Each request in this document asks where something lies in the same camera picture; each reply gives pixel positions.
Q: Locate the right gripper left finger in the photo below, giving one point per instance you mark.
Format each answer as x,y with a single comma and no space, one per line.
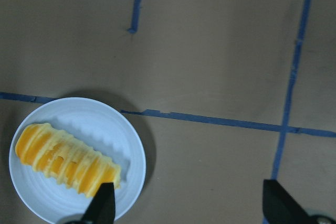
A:
102,207

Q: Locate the bread loaf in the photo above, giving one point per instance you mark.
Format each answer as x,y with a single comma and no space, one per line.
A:
58,154

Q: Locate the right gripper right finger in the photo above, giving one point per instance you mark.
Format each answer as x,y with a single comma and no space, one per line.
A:
279,207

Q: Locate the blue plate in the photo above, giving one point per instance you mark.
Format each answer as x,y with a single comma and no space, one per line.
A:
99,126

